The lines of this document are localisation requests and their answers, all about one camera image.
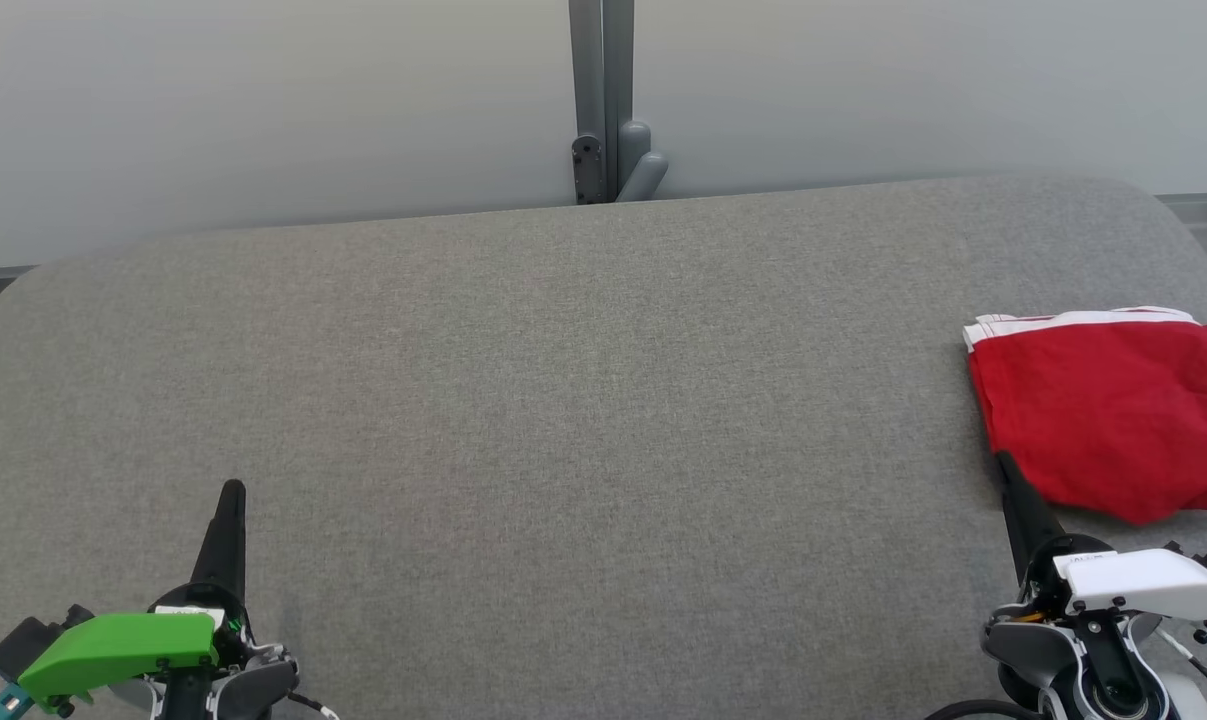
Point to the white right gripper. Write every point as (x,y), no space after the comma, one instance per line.
(1143,580)

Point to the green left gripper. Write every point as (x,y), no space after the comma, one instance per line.
(123,650)

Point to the red shorts white hem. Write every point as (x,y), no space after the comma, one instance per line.
(1113,420)

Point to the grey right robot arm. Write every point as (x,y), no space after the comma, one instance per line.
(1023,640)

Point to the left wrist teal connector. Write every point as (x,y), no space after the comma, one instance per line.
(3,705)

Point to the grey fabric sofa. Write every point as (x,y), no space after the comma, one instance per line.
(563,450)

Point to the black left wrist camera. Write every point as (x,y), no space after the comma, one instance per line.
(23,640)

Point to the grey metal partition post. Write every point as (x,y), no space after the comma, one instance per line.
(603,60)

